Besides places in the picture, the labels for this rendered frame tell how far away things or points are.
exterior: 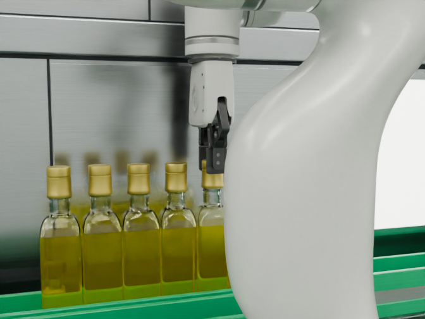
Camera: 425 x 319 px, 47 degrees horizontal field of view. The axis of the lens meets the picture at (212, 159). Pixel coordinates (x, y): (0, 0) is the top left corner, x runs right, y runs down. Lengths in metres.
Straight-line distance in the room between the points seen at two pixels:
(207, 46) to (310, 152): 0.47
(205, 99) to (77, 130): 0.25
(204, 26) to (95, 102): 0.24
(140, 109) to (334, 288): 0.62
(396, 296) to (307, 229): 0.66
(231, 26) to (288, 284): 0.51
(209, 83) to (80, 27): 0.26
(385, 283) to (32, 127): 0.66
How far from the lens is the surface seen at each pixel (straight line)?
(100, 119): 0.86
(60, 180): 0.73
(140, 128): 0.87
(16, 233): 0.92
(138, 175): 0.73
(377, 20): 0.31
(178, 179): 0.74
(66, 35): 0.87
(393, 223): 1.11
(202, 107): 0.72
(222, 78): 0.72
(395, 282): 0.93
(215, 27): 0.74
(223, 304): 0.77
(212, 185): 0.76
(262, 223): 0.29
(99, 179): 0.73
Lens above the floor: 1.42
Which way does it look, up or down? 6 degrees down
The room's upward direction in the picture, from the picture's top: straight up
